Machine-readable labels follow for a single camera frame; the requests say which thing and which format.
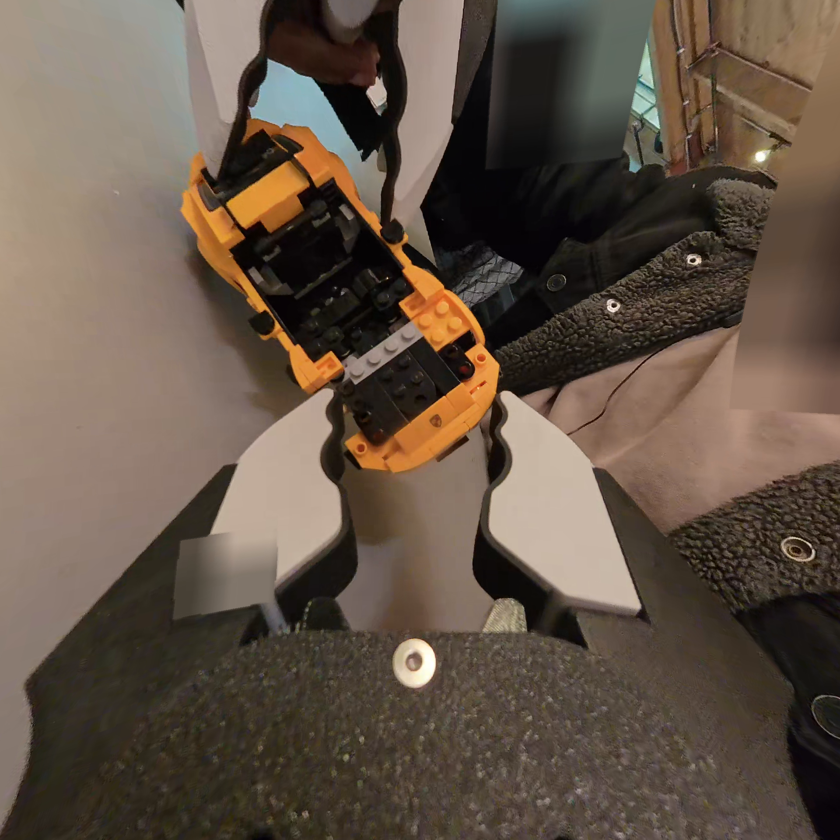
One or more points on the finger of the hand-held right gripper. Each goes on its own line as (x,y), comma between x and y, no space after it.
(426,98)
(216,65)

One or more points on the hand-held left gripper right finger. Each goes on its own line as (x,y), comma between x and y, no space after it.
(551,512)

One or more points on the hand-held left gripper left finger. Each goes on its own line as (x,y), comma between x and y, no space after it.
(289,485)

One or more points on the orange lego car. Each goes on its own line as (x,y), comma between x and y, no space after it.
(282,180)

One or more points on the person's right hand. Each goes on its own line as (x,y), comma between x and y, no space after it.
(315,52)

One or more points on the black mesh fabric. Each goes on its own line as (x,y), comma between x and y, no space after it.
(485,272)

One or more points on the black fleece-lined jacket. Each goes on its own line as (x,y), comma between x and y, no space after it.
(623,315)

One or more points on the wooden roof beams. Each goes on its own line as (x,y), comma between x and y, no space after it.
(735,79)

